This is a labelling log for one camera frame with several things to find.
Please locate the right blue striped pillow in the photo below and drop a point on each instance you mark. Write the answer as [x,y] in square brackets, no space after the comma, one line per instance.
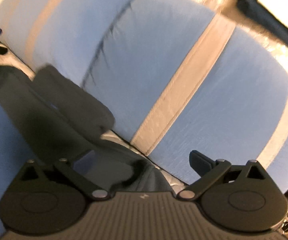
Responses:
[178,77]

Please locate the grey quilted bed cover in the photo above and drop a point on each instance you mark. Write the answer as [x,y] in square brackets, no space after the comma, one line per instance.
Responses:
[176,184]

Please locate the blue striped pillow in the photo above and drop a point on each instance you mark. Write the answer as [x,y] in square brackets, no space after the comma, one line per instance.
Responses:
[178,77]
[63,33]

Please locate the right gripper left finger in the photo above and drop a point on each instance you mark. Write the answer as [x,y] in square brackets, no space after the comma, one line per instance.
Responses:
[74,171]

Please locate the left blue striped pillow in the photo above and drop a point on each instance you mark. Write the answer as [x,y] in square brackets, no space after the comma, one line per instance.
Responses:
[63,33]

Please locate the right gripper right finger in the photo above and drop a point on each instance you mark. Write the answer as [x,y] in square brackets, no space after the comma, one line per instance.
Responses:
[211,173]

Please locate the dark blue fleece garment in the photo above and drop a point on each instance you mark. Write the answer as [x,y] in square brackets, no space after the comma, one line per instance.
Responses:
[49,117]

